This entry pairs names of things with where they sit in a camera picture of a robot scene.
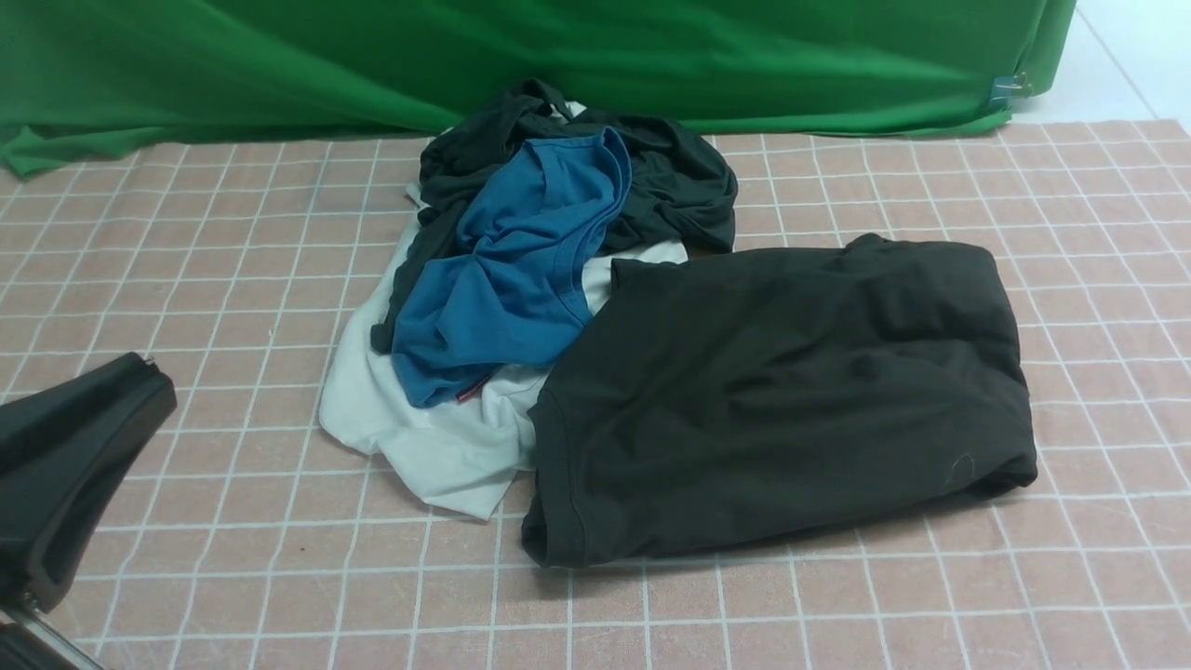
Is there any dark gray long-sleeved shirt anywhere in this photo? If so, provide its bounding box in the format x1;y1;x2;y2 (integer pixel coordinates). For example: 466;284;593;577
520;234;1037;569

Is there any blue shirt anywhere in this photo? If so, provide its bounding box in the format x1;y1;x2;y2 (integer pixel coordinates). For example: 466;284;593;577
391;127;632;409

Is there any white shirt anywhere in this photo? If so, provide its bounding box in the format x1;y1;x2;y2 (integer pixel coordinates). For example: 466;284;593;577
318;179;688;520

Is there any dark teal gray shirt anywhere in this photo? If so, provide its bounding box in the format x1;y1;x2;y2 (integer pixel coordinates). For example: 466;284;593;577
369;79;738;355

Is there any pink checkered tablecloth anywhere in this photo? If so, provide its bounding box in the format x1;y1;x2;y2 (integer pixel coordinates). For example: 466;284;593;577
1;120;1190;669

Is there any blue binder clip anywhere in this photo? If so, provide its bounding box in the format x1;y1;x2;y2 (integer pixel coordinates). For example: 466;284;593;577
987;73;1034;109

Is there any green backdrop cloth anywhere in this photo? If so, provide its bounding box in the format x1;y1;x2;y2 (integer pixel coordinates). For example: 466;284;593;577
1;1;1075;179

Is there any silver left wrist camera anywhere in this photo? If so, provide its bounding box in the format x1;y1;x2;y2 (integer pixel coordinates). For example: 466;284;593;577
1;352;177;669

